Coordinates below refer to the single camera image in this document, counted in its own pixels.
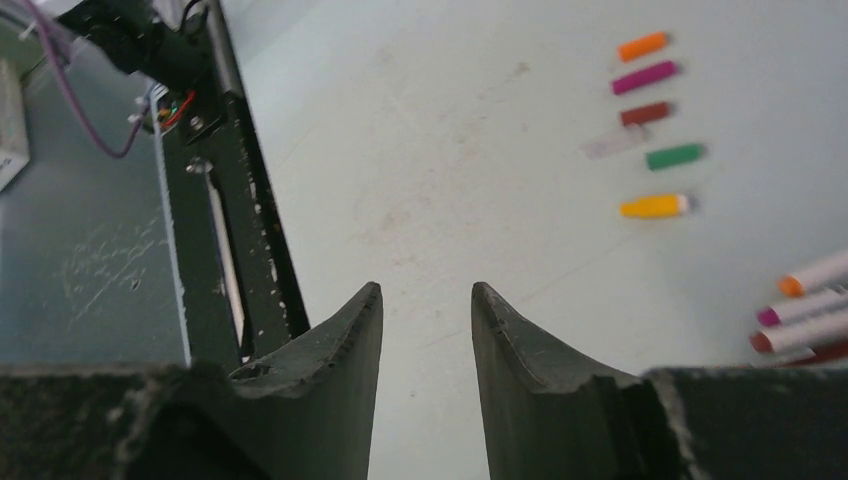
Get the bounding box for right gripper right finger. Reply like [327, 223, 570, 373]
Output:
[471, 282, 847, 479]

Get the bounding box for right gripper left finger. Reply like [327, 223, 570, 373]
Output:
[1, 282, 383, 479]

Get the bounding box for yellow pen cap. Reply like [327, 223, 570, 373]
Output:
[619, 194, 692, 219]

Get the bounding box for magenta cap marker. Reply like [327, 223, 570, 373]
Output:
[755, 287, 847, 327]

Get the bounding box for brown cap marker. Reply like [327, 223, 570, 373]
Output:
[749, 311, 847, 354]

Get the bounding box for orange cap marker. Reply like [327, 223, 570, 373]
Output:
[777, 250, 847, 297]

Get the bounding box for green pen cap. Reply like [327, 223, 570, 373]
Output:
[645, 143, 704, 171]

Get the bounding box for clear pen cap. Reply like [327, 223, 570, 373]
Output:
[579, 124, 649, 159]

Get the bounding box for brown pen cap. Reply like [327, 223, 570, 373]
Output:
[619, 101, 673, 127]

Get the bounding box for magenta pen cap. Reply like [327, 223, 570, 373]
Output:
[610, 60, 679, 96]

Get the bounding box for orange pen cap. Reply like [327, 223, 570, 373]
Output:
[616, 31, 669, 63]

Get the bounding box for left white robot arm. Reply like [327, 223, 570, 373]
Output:
[57, 0, 213, 92]

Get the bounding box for white perforated box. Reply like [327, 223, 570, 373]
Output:
[1, 59, 30, 190]

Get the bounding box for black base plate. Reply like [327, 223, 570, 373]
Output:
[158, 0, 313, 369]

